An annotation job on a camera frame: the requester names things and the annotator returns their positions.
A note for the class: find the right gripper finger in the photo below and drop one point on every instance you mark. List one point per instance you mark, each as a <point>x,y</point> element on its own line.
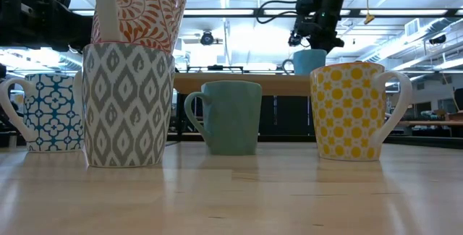
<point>327,44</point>

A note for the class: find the blue plain mug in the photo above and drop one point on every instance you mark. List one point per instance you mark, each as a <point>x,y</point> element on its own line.
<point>309,61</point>

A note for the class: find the yellow dotted white mug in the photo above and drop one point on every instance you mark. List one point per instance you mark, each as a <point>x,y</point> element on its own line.
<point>343,112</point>

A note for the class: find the blue lattice patterned white mug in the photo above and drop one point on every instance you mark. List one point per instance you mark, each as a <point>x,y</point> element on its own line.
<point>50,112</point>

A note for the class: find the grey diamond patterned white mug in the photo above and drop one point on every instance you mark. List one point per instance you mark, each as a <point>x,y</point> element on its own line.
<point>126,105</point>

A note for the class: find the orange leaf patterned white mug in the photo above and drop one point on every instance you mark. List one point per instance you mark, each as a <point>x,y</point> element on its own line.
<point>152,11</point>

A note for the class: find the green faceted mug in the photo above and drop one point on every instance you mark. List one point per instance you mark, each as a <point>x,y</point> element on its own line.
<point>231,119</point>

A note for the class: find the black bar with light strips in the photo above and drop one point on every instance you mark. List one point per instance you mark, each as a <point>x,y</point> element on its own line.
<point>355,12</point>

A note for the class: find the black background cabinet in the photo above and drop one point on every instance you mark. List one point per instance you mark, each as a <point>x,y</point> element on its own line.
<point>289,115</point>

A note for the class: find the wooden shelf with black legs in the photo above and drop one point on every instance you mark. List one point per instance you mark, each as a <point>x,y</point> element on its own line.
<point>235,85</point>

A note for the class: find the black ceiling dome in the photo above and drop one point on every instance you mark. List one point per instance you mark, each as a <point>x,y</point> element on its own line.
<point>437,39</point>

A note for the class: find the black round ceiling fixture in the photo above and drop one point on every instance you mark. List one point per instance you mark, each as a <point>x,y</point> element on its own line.
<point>207,38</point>

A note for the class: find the wooden background desk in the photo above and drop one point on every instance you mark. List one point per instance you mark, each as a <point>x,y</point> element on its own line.
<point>434,123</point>

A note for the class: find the silver ventilation duct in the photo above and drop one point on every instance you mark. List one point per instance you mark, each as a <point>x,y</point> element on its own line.
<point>416,27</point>

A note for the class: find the black aluminium rig frame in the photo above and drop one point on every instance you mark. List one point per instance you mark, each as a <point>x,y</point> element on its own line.
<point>416,141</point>

